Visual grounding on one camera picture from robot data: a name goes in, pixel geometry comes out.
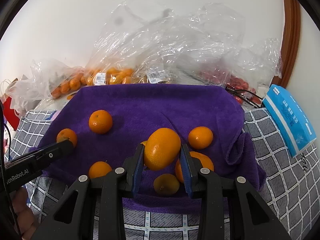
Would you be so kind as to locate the yellow green small fruit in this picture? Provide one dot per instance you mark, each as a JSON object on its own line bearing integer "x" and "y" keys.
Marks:
{"x": 166, "y": 184}

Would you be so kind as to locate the large clear plastic bag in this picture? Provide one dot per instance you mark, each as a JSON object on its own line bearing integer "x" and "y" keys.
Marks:
{"x": 165, "y": 47}

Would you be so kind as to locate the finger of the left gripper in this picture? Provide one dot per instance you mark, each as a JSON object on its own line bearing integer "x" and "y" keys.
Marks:
{"x": 29, "y": 166}

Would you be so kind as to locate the left hand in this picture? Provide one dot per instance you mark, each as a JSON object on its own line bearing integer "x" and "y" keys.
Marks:
{"x": 25, "y": 217}

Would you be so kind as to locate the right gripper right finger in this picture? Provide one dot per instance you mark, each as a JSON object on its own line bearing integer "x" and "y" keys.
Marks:
{"x": 190, "y": 167}

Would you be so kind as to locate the clear bag of tangerines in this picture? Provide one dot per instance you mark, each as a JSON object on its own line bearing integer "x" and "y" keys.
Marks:
{"x": 100, "y": 77}

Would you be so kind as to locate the red paper shopping bag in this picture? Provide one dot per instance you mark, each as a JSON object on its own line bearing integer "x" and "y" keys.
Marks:
{"x": 9, "y": 113}

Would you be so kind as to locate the purple towel covered tray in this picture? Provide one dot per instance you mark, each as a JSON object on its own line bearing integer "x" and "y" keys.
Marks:
{"x": 139, "y": 110}

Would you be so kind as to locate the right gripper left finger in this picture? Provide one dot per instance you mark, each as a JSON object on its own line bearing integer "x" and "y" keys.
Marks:
{"x": 134, "y": 168}

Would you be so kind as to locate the blue tissue pack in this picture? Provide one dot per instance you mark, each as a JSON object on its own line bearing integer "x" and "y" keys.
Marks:
{"x": 291, "y": 120}

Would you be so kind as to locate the bag of red fruits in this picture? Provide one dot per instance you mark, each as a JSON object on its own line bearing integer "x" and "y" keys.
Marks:
{"x": 225, "y": 79}

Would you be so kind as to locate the brown wooden door frame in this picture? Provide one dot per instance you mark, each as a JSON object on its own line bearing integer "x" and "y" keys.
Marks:
{"x": 290, "y": 42}

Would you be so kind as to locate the small orange tangerine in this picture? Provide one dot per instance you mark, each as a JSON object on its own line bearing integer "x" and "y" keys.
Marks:
{"x": 99, "y": 169}

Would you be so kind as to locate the white plastic bag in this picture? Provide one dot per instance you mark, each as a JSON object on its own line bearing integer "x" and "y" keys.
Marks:
{"x": 50, "y": 80}

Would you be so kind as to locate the grey checkered table cloth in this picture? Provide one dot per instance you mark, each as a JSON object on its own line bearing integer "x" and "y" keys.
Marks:
{"x": 291, "y": 189}

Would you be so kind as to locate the large orange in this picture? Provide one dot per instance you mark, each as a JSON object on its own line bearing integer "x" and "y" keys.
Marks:
{"x": 161, "y": 149}

